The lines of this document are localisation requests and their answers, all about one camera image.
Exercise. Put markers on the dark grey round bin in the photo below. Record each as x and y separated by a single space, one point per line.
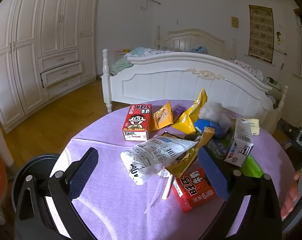
35 162

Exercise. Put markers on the green gum pack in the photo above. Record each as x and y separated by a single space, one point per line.
251 167

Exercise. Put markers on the yellow chip bag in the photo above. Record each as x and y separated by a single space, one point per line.
191 115

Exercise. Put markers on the white wardrobe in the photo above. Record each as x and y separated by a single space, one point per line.
40 42

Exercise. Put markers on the gold wrapper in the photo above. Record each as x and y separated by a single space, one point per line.
183 165

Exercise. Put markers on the green cloth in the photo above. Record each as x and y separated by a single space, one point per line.
120 66

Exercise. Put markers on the white plastic pouch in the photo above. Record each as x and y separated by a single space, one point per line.
151 155

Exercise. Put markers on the patterned wall hanging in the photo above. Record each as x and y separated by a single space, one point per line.
261 33

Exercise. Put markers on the orange snack packet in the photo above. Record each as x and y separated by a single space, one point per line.
163 116

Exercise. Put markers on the purple wrapper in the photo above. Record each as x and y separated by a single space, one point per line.
178 111

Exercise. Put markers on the pale blue clothes pile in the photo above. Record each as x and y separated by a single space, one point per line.
146 52

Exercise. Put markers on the person's right hand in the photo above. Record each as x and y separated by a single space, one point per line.
289 197

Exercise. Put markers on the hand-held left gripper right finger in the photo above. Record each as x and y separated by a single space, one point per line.
213 172

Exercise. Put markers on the small yellow wall vent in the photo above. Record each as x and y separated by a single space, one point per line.
235 22

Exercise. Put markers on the purple tablecloth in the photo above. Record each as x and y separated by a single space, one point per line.
110 155

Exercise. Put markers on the blue wrapper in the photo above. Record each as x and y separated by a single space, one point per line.
203 125

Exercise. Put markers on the white paper slip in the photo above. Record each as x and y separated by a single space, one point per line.
254 126

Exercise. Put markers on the dark box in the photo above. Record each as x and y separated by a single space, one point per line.
285 135

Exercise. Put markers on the white barcode carton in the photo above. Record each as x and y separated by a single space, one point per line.
241 140

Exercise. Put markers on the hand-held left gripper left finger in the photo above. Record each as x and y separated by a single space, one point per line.
83 170

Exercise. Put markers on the white fluffy blue toy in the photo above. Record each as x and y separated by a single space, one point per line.
212 112

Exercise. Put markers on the white stand leg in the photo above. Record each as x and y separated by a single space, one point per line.
1 142

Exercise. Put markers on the red milk carton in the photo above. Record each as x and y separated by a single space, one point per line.
137 120
191 192

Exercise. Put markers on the teal cloth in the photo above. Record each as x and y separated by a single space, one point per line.
199 49

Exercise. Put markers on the white wooden bed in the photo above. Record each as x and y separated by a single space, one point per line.
171 85

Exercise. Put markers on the white straw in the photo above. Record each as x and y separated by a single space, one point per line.
167 188

